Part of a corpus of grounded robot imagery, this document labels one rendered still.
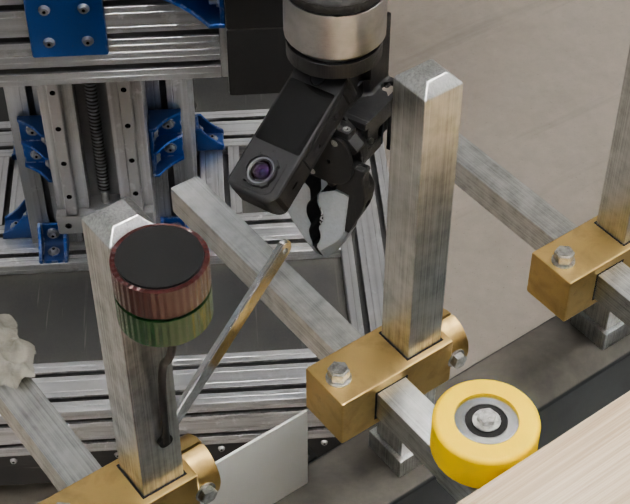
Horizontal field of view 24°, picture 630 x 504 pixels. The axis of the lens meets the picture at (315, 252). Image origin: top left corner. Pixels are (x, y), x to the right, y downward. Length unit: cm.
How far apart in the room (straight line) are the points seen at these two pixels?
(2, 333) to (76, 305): 93
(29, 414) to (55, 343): 93
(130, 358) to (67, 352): 111
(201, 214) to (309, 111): 29
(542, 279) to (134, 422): 45
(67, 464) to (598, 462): 39
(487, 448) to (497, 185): 38
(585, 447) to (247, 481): 30
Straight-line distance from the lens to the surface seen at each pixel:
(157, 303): 86
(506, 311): 241
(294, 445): 124
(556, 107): 281
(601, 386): 143
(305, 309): 124
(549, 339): 142
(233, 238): 130
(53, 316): 213
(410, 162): 105
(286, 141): 106
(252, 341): 206
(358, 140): 109
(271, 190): 104
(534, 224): 135
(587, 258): 131
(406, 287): 113
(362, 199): 111
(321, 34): 103
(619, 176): 129
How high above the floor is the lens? 175
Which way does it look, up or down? 45 degrees down
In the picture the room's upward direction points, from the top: straight up
